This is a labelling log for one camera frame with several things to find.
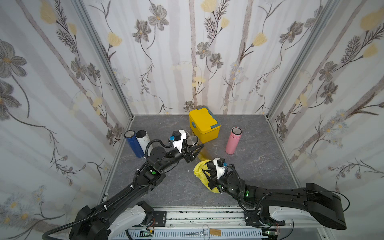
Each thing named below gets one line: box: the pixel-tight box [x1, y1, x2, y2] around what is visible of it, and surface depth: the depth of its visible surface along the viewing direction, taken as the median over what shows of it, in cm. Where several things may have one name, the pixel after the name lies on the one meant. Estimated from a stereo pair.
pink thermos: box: [225, 127, 243, 155], surface depth 87 cm
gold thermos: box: [185, 134, 210, 162], surface depth 63 cm
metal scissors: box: [183, 224, 210, 240], surface depth 72 cm
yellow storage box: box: [188, 107, 221, 144], surface depth 100 cm
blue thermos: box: [124, 130, 145, 158], surface depth 84 cm
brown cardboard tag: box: [209, 228, 222, 237], surface depth 73 cm
